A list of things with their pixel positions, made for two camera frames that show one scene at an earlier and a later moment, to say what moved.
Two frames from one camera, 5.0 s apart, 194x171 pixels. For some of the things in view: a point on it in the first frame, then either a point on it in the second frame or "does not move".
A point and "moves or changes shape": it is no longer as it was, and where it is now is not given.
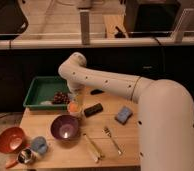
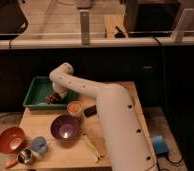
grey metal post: [85, 26] does not move
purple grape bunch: [60, 97] moves or changes shape
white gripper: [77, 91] → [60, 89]
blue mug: [39, 144] does not move
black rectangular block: [93, 110] does not move
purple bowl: [64, 127] does not move
